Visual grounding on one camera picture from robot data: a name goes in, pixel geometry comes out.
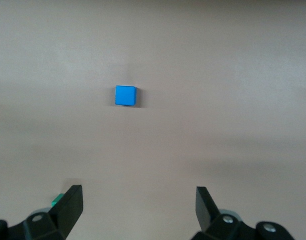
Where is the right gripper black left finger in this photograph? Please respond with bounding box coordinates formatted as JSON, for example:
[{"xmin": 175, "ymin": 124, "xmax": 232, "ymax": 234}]
[{"xmin": 0, "ymin": 184, "xmax": 84, "ymax": 240}]

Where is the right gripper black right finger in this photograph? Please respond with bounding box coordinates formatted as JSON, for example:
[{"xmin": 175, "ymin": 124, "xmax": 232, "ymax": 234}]
[{"xmin": 191, "ymin": 186, "xmax": 296, "ymax": 240}]

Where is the blue cube block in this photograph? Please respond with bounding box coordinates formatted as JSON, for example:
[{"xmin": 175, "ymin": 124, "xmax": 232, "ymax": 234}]
[{"xmin": 114, "ymin": 85, "xmax": 138, "ymax": 107}]

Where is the green cube block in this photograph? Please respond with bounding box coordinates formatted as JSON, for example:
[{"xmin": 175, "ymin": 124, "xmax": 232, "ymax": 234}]
[{"xmin": 51, "ymin": 193, "xmax": 65, "ymax": 207}]

